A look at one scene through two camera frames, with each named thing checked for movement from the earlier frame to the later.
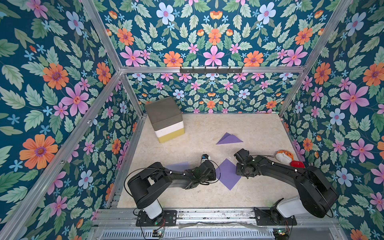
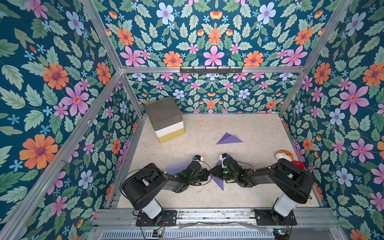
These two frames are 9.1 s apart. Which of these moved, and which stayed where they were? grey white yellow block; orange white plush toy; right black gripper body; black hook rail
Moved: right black gripper body
Stayed: grey white yellow block; black hook rail; orange white plush toy
